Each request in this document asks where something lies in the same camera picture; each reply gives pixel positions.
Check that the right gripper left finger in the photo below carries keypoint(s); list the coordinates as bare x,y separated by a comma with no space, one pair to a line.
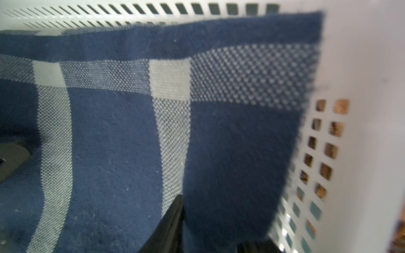
167,237

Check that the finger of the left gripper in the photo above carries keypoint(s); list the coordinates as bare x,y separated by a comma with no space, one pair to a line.
13,156

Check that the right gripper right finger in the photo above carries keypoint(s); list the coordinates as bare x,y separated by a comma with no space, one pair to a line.
267,246

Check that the navy plaid scarf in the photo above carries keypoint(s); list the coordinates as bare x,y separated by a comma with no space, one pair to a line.
119,121

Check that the brown plaid fringed scarf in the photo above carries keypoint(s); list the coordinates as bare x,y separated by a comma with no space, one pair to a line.
350,180

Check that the white plastic basket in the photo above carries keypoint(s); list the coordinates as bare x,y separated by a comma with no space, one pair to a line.
362,58

